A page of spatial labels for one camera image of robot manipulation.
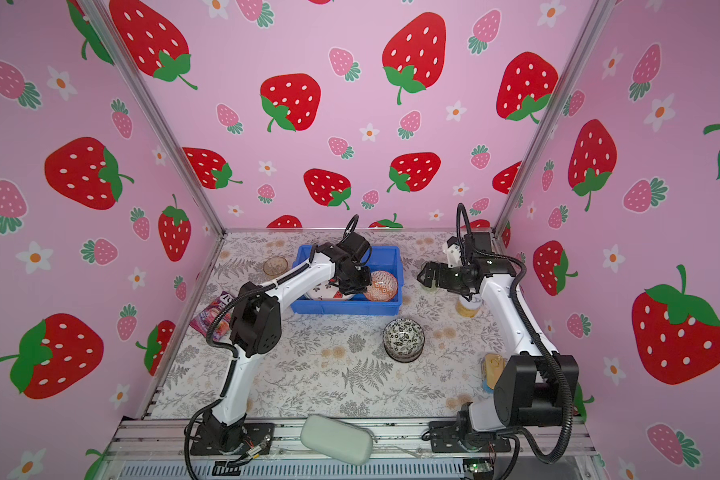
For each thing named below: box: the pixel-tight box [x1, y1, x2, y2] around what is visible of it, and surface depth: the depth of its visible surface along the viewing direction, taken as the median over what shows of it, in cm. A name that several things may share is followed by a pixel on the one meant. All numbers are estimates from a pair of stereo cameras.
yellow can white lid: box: [456, 294, 482, 318], surface depth 95 cm
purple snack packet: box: [189, 291, 235, 341], surface depth 95 cm
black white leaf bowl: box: [383, 318, 425, 363], surface depth 86 cm
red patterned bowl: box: [364, 270, 398, 302], surface depth 99 cm
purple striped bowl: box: [384, 342, 425, 363], surface depth 85 cm
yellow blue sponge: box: [482, 352, 506, 393], surface depth 84 cm
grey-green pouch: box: [300, 414, 377, 465], surface depth 73 cm
